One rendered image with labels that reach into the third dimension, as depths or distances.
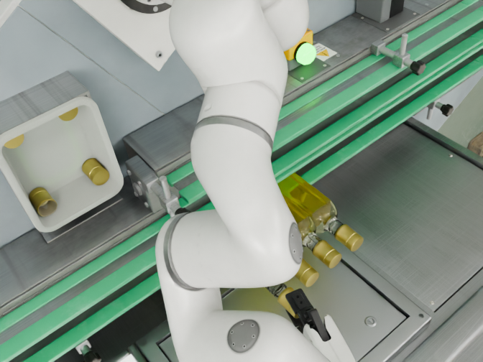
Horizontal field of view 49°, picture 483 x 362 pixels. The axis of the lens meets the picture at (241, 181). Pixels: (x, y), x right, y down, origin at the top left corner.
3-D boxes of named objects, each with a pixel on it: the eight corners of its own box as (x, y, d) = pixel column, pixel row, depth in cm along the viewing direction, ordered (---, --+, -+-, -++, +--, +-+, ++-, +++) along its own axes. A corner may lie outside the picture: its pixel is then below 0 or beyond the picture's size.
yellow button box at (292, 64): (267, 58, 118) (289, 72, 114) (265, 28, 112) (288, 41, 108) (290, 45, 120) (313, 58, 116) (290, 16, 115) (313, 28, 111)
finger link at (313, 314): (336, 358, 83) (320, 342, 89) (324, 316, 81) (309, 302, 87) (329, 361, 83) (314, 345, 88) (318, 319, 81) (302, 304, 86)
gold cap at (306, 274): (289, 275, 99) (305, 291, 96) (288, 264, 96) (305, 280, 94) (303, 264, 100) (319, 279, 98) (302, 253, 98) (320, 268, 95)
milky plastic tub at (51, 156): (23, 210, 98) (42, 238, 93) (-33, 117, 82) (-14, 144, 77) (106, 164, 105) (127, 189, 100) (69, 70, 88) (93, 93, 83)
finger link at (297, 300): (320, 320, 88) (300, 289, 93) (320, 310, 86) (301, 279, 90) (302, 328, 87) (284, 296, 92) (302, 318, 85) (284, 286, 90)
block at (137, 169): (132, 196, 105) (151, 216, 101) (121, 162, 99) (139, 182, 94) (147, 187, 107) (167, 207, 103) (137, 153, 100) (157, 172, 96)
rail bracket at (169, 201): (153, 222, 103) (190, 262, 95) (133, 160, 91) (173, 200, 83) (166, 214, 104) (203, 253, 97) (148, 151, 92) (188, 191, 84)
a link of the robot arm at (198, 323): (358, 293, 64) (259, 293, 74) (267, 184, 53) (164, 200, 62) (327, 431, 55) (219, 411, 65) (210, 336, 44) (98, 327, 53)
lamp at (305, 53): (293, 65, 113) (303, 70, 111) (293, 46, 110) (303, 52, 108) (309, 56, 115) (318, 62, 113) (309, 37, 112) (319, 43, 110)
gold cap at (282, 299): (277, 305, 95) (294, 322, 92) (277, 294, 92) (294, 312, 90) (292, 294, 96) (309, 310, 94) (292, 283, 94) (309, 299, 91)
